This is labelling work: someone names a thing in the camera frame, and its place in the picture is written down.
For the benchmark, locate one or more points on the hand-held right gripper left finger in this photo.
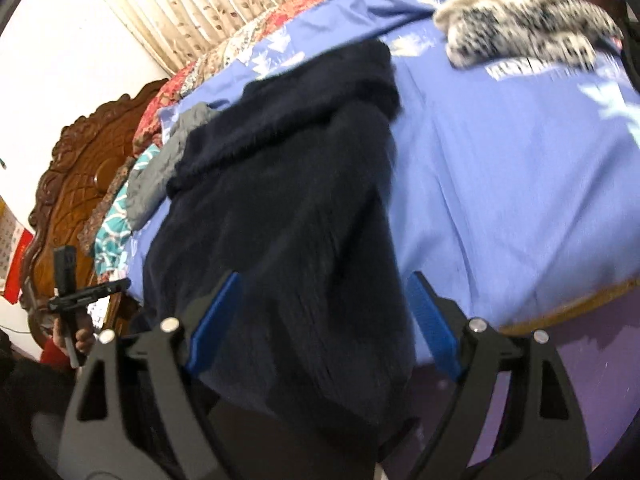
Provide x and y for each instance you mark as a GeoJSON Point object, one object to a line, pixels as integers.
{"type": "Point", "coordinates": [215, 320]}

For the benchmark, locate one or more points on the teal patterned cloth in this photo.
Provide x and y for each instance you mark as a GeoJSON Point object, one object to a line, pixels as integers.
{"type": "Point", "coordinates": [112, 240]}

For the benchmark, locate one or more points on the red wall calendar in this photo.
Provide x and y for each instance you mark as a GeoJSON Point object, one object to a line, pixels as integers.
{"type": "Point", "coordinates": [17, 260]}

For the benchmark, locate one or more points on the person's left forearm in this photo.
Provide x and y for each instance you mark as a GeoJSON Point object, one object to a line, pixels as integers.
{"type": "Point", "coordinates": [50, 355]}

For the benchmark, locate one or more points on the navy fuzzy garment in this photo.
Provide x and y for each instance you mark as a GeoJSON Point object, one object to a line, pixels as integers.
{"type": "Point", "coordinates": [280, 200]}

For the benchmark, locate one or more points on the carved wooden headboard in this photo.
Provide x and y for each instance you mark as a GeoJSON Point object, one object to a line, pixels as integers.
{"type": "Point", "coordinates": [80, 175]}

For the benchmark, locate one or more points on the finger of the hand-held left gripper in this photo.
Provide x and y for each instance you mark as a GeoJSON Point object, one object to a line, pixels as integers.
{"type": "Point", "coordinates": [112, 289]}

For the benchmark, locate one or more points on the purple cloth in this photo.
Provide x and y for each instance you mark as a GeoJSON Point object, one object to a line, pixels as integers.
{"type": "Point", "coordinates": [600, 370]}

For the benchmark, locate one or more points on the red floral patchwork quilt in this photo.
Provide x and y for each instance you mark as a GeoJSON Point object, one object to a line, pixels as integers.
{"type": "Point", "coordinates": [225, 55]}

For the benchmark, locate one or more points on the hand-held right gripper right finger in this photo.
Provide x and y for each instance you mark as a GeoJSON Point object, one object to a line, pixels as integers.
{"type": "Point", "coordinates": [430, 320]}

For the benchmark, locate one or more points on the grey folded cloth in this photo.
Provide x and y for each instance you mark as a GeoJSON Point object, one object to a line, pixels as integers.
{"type": "Point", "coordinates": [155, 180]}

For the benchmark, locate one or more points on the grey white spotted fuzzy garment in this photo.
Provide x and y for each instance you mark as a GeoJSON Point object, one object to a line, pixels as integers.
{"type": "Point", "coordinates": [520, 15]}

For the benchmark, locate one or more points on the person's left hand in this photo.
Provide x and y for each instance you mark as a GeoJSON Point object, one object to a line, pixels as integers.
{"type": "Point", "coordinates": [82, 340]}

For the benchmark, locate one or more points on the blue printed bed sheet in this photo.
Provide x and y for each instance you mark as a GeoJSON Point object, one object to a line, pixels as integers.
{"type": "Point", "coordinates": [500, 185]}

